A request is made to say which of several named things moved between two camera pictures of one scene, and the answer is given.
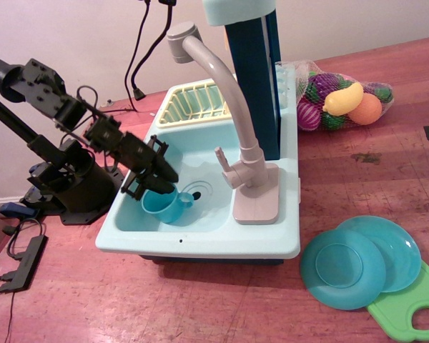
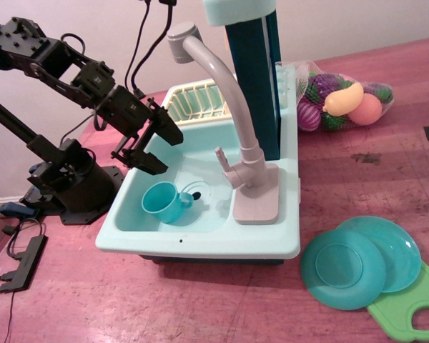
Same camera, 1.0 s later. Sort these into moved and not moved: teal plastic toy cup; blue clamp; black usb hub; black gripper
Moved: black gripper
Not moved: teal plastic toy cup; blue clamp; black usb hub
